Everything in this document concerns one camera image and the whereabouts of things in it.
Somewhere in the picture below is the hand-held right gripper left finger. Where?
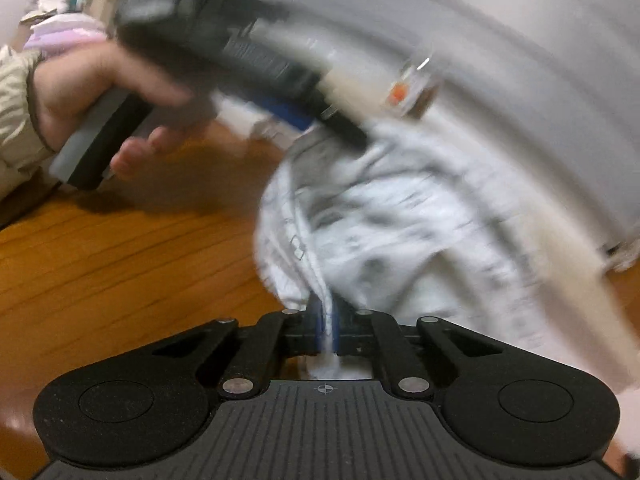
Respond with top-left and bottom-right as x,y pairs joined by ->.
152,300 -> 326,401

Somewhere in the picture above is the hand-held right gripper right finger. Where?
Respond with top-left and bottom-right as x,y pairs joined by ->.
333,300 -> 501,401

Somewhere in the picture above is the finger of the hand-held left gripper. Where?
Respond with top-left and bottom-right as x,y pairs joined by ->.
215,80 -> 371,154

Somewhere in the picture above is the white patterned shirt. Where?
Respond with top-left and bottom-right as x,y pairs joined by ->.
252,120 -> 628,386

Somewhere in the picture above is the person's left forearm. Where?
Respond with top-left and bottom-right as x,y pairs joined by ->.
0,45 -> 57,202

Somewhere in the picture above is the person's left hand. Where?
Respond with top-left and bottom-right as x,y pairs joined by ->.
30,40 -> 219,182

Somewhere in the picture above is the clear jar with orange label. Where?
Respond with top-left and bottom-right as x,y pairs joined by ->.
384,55 -> 437,119

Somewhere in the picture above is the pink cloth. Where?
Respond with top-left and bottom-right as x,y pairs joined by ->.
24,24 -> 109,57

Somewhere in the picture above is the grey window blind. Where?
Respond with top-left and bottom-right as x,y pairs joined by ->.
220,0 -> 640,253

